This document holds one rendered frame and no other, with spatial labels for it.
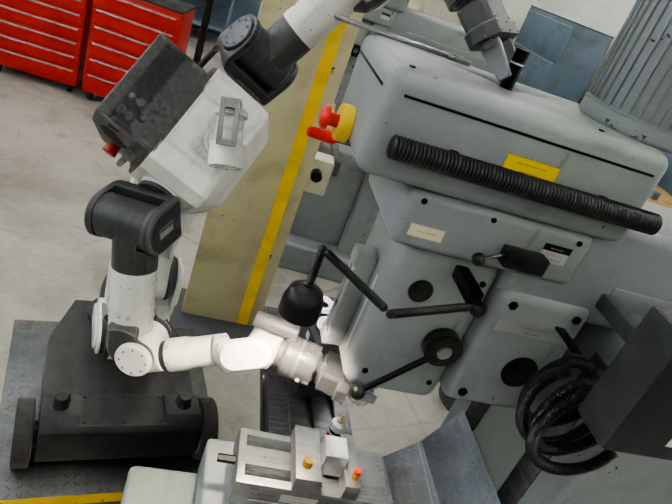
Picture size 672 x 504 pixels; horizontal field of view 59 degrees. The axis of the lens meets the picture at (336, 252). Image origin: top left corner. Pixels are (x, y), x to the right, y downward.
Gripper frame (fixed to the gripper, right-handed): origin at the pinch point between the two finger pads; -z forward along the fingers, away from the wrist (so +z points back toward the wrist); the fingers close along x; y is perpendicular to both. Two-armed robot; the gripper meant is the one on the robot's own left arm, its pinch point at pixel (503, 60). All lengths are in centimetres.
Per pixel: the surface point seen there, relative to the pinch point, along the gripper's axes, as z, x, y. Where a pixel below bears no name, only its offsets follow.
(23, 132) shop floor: 155, -150, -377
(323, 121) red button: 2.6, 19.4, -22.9
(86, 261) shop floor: 33, -90, -277
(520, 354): -48, -3, -19
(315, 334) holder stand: -35, -19, -78
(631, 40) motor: -5.7, -9.9, 16.0
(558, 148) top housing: -16.2, 6.6, 3.9
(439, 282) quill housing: -28.6, 9.0, -21.8
